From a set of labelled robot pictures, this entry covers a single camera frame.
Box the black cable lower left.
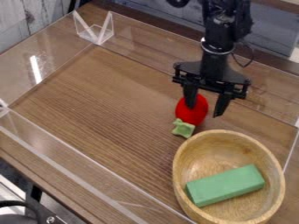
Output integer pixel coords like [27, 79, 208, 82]
[0, 200, 42, 224]

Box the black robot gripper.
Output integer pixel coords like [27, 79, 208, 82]
[172, 52, 250, 117]

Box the clear acrylic corner bracket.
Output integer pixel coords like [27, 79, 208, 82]
[72, 11, 114, 46]

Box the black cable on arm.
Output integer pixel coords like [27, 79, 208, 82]
[228, 40, 254, 68]

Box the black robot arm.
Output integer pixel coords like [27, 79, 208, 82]
[172, 0, 253, 117]

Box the black metal table frame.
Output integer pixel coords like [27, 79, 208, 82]
[22, 182, 80, 224]

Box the green rectangular block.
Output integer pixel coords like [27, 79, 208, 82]
[184, 164, 265, 207]

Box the wooden bowl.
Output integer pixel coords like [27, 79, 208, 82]
[172, 129, 285, 224]

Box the red plush strawberry toy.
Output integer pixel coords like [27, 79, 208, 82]
[170, 93, 210, 139]

